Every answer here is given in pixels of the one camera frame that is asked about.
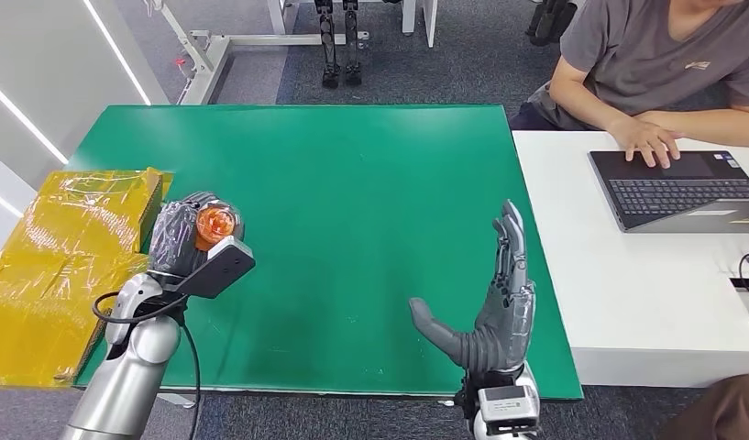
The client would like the black silver humanoid robot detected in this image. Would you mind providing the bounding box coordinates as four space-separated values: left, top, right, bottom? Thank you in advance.
314 0 364 89

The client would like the yellow plastic-wrapped cardboard box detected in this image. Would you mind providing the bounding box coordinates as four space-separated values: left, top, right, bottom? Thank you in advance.
0 167 175 390

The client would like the white wall light strip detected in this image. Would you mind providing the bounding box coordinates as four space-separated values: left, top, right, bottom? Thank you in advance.
82 0 152 106
0 75 71 166
0 184 25 218

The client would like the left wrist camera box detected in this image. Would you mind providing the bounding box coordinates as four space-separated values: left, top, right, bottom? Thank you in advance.
167 235 257 300

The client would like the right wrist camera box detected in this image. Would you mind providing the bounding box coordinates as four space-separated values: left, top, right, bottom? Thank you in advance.
476 383 540 434

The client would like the white furniture leg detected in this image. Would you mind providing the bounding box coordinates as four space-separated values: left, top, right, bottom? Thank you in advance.
402 0 439 49

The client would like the white desk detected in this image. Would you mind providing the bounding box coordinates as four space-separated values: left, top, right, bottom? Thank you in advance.
512 130 749 390

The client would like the orange juice bottle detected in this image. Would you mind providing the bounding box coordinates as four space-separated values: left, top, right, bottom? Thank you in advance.
194 204 238 251

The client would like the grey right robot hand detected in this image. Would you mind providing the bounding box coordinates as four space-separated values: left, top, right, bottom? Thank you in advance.
408 199 537 375

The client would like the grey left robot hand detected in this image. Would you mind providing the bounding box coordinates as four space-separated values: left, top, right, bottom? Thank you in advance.
148 191 247 278

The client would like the dark grey laptop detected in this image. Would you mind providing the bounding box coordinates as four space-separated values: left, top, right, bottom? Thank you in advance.
588 149 749 235

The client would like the person's right hand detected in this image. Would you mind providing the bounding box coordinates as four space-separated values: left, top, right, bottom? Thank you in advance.
605 116 684 170

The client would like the white metal gantry frame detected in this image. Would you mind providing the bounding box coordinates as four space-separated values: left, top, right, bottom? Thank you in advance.
144 0 372 105

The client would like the person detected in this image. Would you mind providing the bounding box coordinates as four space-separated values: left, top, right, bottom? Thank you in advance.
508 0 749 170

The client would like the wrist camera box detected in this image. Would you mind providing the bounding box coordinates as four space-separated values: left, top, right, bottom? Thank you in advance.
167 235 257 300
476 383 540 434

